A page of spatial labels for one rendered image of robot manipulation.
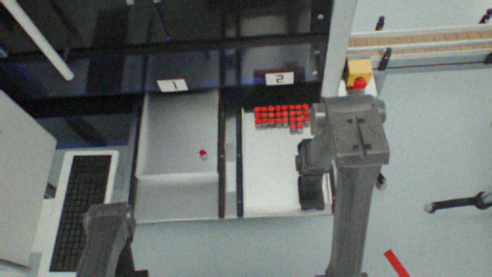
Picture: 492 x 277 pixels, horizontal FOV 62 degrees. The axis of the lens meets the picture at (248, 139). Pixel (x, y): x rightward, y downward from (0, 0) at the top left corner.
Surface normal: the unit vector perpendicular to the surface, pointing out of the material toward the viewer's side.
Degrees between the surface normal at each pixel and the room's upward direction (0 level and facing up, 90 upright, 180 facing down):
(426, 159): 0
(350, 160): 60
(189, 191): 0
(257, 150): 0
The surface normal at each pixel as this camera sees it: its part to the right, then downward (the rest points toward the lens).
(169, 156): -0.08, -0.44
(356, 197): 0.03, 0.55
